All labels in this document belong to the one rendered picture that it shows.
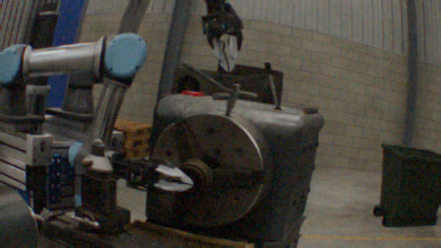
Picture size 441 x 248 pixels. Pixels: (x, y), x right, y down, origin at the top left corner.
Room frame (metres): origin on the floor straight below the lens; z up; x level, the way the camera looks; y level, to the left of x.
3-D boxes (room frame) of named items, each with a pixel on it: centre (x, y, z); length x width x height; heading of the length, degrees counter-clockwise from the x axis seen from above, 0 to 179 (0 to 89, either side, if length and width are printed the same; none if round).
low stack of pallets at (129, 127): (10.09, 1.45, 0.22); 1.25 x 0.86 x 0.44; 169
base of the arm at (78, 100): (2.25, 0.52, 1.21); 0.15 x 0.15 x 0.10
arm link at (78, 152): (1.70, 0.35, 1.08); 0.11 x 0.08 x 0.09; 74
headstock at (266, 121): (2.30, -0.08, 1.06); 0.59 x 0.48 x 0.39; 164
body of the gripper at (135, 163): (1.65, 0.20, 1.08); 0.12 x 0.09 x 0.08; 74
